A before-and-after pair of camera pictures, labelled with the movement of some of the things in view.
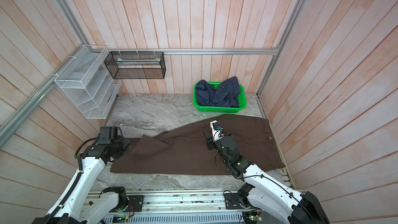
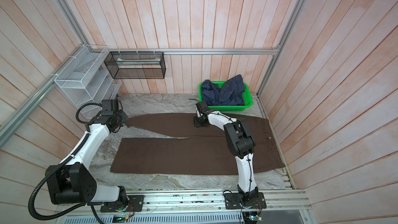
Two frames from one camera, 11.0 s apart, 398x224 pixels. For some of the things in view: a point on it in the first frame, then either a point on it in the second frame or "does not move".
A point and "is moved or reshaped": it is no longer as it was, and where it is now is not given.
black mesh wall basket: [136, 65] does not move
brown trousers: [183, 150] is moved or reshaped
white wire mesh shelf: [87, 81] does not move
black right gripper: [209, 141] -> [196, 124]
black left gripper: [126, 142] -> [125, 118]
